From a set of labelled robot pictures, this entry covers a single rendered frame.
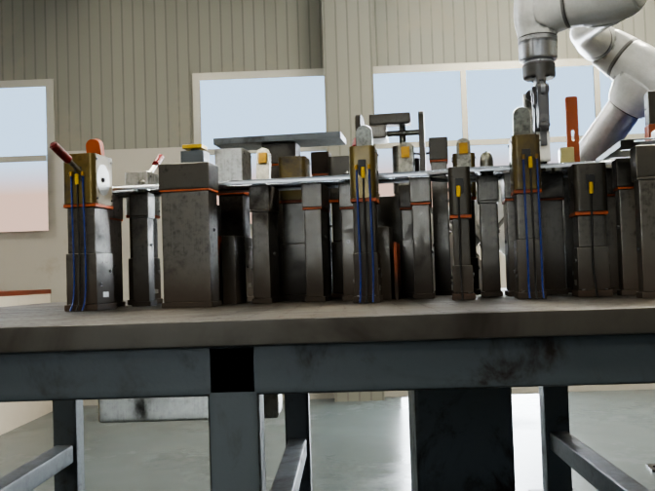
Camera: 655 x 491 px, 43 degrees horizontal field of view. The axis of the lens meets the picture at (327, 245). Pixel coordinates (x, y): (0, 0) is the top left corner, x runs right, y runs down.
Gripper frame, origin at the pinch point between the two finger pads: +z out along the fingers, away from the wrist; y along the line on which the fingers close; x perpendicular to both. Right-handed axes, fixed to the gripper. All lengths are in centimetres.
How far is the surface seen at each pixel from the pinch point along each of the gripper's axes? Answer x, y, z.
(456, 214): 20.5, -15.2, 15.5
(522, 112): 5.3, -13.4, -6.3
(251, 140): 77, 32, -11
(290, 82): 116, 309, -94
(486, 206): 13.0, 2.9, 12.5
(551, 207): -1.9, 3.4, 13.6
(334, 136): 53, 32, -11
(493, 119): -9, 324, -66
